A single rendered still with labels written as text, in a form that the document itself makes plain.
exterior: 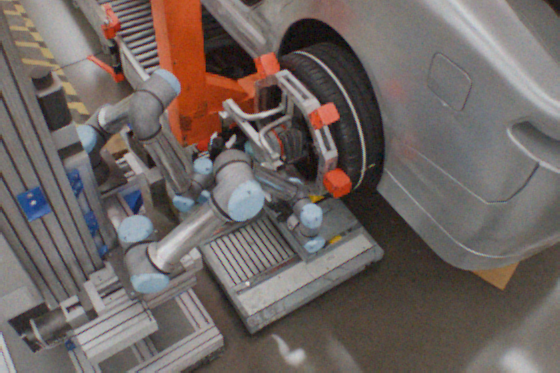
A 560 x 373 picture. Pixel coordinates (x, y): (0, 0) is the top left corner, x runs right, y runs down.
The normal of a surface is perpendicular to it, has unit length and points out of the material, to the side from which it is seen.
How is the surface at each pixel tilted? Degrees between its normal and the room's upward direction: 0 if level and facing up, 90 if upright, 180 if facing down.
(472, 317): 0
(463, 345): 0
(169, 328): 0
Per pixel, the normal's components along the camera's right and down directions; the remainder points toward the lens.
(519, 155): -0.70, 0.51
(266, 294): 0.04, -0.65
